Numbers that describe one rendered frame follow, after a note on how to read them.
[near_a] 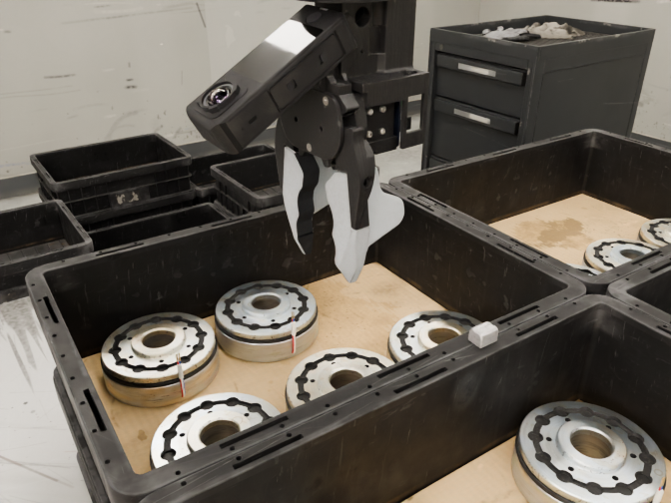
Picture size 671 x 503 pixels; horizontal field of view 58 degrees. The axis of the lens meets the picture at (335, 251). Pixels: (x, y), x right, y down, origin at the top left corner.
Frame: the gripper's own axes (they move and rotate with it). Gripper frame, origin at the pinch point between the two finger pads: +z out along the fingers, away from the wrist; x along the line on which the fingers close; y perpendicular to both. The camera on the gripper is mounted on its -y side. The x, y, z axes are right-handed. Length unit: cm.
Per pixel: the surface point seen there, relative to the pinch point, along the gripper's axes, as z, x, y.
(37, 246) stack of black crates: 48, 120, -1
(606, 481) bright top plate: 10.9, -22.0, 8.0
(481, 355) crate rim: 4.1, -12.9, 4.6
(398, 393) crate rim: 4.0, -12.3, -2.8
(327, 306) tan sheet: 14.0, 11.1, 8.8
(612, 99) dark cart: 29, 71, 174
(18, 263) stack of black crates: 38, 92, -10
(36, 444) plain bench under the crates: 27.0, 24.5, -20.8
